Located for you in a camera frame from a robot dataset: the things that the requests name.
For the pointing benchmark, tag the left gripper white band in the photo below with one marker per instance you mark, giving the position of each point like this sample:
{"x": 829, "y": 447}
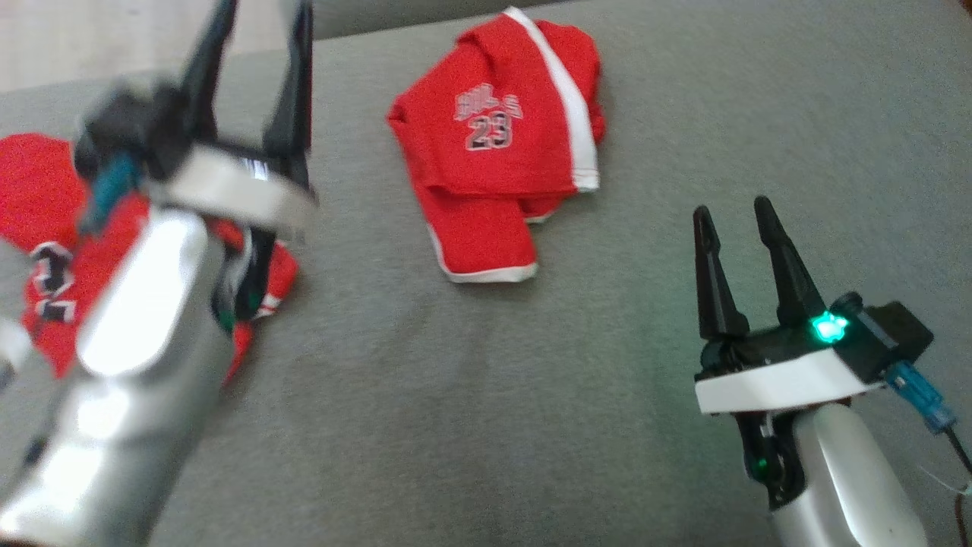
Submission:
{"x": 228, "y": 186}

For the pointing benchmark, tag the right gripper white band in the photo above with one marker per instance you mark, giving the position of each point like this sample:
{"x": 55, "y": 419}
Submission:
{"x": 782, "y": 380}

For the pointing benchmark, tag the red shorts number 23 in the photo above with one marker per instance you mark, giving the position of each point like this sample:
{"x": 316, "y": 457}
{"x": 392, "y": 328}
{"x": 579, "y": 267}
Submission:
{"x": 516, "y": 167}

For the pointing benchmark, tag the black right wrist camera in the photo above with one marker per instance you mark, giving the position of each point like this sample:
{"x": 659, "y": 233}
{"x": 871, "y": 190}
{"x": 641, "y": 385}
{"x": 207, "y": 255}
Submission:
{"x": 885, "y": 338}

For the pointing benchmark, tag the large grey sofa seat cushion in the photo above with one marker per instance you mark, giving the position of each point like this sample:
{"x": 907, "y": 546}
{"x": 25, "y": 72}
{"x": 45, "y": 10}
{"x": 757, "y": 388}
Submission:
{"x": 607, "y": 380}

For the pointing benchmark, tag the red basketball jersey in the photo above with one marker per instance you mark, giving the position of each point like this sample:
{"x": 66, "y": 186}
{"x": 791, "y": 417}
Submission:
{"x": 38, "y": 182}

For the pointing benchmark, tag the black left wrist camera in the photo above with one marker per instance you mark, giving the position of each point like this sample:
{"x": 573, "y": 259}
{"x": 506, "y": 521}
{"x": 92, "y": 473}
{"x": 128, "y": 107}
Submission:
{"x": 129, "y": 125}

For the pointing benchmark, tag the silver white robot right arm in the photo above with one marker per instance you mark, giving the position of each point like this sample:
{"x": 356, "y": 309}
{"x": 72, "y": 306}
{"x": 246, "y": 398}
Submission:
{"x": 843, "y": 486}

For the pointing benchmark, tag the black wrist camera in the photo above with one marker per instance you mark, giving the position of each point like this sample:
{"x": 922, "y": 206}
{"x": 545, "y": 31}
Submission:
{"x": 129, "y": 125}
{"x": 885, "y": 338}

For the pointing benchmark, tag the silver white robot left arm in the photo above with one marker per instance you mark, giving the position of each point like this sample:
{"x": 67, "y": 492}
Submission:
{"x": 137, "y": 304}

